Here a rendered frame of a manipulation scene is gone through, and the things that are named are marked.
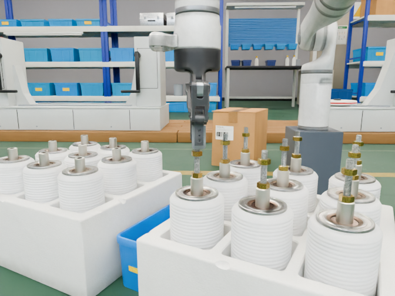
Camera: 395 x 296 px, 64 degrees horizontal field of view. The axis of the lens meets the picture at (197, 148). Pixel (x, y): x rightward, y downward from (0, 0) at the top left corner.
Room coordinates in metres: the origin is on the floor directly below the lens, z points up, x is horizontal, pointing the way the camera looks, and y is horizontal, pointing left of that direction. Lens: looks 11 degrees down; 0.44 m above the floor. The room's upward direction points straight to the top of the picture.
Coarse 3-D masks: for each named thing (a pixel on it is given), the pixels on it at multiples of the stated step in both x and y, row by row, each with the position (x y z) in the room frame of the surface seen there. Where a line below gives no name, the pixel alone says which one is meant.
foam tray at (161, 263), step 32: (160, 224) 0.56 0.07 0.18; (224, 224) 0.56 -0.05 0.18; (384, 224) 0.56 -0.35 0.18; (160, 256) 0.47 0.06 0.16; (192, 256) 0.45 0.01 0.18; (224, 256) 0.44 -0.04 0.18; (384, 256) 0.44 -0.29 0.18; (160, 288) 0.48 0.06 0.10; (192, 288) 0.45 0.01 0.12; (224, 288) 0.42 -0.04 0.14; (256, 288) 0.40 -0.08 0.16; (288, 288) 0.37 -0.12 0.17; (320, 288) 0.37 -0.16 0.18; (384, 288) 0.37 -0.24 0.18
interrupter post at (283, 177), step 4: (280, 172) 0.57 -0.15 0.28; (284, 172) 0.57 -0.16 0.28; (288, 172) 0.57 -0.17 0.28; (280, 176) 0.57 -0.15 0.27; (284, 176) 0.57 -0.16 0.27; (288, 176) 0.57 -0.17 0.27; (280, 180) 0.57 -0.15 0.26; (284, 180) 0.57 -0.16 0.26; (288, 180) 0.57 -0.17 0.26; (280, 184) 0.57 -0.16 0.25; (284, 184) 0.57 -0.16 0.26; (288, 184) 0.57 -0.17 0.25
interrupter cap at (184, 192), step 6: (186, 186) 0.56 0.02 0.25; (204, 186) 0.56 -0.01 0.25; (180, 192) 0.53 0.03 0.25; (186, 192) 0.53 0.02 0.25; (204, 192) 0.54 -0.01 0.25; (210, 192) 0.53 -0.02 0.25; (216, 192) 0.53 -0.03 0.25; (180, 198) 0.50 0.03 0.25; (186, 198) 0.50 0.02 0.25; (192, 198) 0.50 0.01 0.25; (198, 198) 0.50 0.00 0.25; (204, 198) 0.50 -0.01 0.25; (210, 198) 0.50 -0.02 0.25
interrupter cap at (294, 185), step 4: (268, 180) 0.60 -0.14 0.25; (272, 180) 0.60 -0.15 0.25; (276, 180) 0.60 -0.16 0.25; (292, 180) 0.60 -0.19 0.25; (296, 180) 0.59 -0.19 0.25; (272, 184) 0.57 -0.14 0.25; (276, 184) 0.58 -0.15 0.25; (292, 184) 0.58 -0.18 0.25; (296, 184) 0.57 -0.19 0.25; (300, 184) 0.57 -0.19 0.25; (272, 188) 0.55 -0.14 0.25; (276, 188) 0.55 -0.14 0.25; (280, 188) 0.55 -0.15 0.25; (284, 188) 0.55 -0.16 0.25; (288, 188) 0.55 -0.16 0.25; (292, 188) 0.55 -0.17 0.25; (296, 188) 0.55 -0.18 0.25; (300, 188) 0.55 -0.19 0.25
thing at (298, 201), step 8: (272, 192) 0.54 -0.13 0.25; (280, 192) 0.54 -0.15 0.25; (288, 192) 0.54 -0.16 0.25; (296, 192) 0.54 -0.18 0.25; (304, 192) 0.55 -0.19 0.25; (288, 200) 0.53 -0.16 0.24; (296, 200) 0.53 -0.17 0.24; (304, 200) 0.54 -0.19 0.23; (296, 208) 0.53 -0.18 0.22; (304, 208) 0.54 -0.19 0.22; (296, 216) 0.53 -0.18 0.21; (304, 216) 0.54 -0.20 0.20; (296, 224) 0.53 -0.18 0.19; (304, 224) 0.55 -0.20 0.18; (296, 232) 0.53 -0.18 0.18
